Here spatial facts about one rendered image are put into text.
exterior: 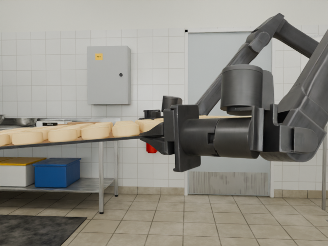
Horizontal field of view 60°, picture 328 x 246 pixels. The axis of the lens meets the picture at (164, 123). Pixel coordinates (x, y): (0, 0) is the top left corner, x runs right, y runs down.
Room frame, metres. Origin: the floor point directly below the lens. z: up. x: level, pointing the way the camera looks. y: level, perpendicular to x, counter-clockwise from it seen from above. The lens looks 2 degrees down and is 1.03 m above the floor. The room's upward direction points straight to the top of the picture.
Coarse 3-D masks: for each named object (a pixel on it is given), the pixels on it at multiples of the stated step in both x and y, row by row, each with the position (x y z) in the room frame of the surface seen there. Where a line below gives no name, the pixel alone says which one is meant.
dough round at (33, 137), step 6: (24, 132) 0.50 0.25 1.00; (30, 132) 0.49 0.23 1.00; (36, 132) 0.49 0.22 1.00; (42, 132) 0.51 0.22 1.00; (12, 138) 0.49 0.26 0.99; (18, 138) 0.48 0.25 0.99; (24, 138) 0.48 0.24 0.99; (30, 138) 0.48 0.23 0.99; (36, 138) 0.49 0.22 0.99; (42, 138) 0.51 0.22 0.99; (18, 144) 0.48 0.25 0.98
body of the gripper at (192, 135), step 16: (176, 112) 0.42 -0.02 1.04; (192, 112) 0.46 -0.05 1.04; (176, 128) 0.42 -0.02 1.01; (192, 128) 0.41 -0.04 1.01; (208, 128) 0.40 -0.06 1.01; (176, 144) 0.42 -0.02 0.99; (192, 144) 0.41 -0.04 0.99; (208, 144) 0.40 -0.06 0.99; (176, 160) 0.42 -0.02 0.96; (192, 160) 0.45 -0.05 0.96
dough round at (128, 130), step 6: (114, 126) 0.52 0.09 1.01; (120, 126) 0.51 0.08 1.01; (126, 126) 0.51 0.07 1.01; (132, 126) 0.51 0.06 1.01; (138, 126) 0.52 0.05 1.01; (114, 132) 0.51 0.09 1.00; (120, 132) 0.50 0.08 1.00; (126, 132) 0.50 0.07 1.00; (132, 132) 0.51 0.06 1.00; (138, 132) 0.52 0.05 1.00
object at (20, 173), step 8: (8, 160) 3.30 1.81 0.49; (16, 160) 3.30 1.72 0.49; (24, 160) 3.30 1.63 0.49; (32, 160) 3.30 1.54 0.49; (40, 160) 3.37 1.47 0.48; (0, 168) 3.09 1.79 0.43; (8, 168) 3.09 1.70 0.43; (16, 168) 3.08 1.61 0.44; (24, 168) 3.08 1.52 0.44; (32, 168) 3.21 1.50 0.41; (0, 176) 3.09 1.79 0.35; (8, 176) 3.09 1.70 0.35; (16, 176) 3.08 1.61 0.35; (24, 176) 3.08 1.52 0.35; (32, 176) 3.21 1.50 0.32; (0, 184) 3.09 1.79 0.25; (8, 184) 3.09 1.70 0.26; (16, 184) 3.08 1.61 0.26; (24, 184) 3.08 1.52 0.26
